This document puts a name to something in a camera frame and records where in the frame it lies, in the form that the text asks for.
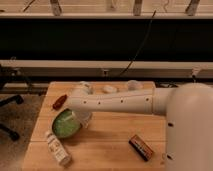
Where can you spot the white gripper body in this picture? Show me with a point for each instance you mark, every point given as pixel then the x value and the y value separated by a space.
pixel 83 117

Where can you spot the green ceramic bowl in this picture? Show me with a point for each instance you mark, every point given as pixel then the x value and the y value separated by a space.
pixel 65 124

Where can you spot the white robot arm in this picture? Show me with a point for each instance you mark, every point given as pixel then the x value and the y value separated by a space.
pixel 189 119

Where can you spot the red small bottle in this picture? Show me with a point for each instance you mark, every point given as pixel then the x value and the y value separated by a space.
pixel 59 102

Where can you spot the white small block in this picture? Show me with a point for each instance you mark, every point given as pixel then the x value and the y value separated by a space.
pixel 109 89

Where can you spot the wooden cutting board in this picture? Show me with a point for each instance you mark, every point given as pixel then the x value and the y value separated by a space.
pixel 103 146

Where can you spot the white plastic bottle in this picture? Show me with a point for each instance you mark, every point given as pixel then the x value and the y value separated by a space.
pixel 57 149

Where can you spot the clear plastic cup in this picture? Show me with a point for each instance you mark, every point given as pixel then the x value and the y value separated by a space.
pixel 133 85

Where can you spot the brown rectangular box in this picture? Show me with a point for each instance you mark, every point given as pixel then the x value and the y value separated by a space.
pixel 141 147

